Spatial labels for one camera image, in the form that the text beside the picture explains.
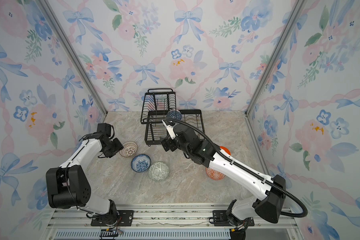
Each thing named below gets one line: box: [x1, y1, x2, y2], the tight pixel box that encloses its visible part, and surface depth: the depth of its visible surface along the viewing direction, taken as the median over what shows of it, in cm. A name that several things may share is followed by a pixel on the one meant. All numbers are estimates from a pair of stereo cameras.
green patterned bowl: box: [148, 161, 170, 182], surface depth 90 cm
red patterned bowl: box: [205, 167, 225, 181], surface depth 89 cm
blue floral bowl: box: [130, 154, 152, 173], surface depth 92 cm
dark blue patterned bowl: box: [166, 109, 182, 121], surface depth 115 cm
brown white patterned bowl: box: [119, 141, 139, 158], surface depth 99 cm
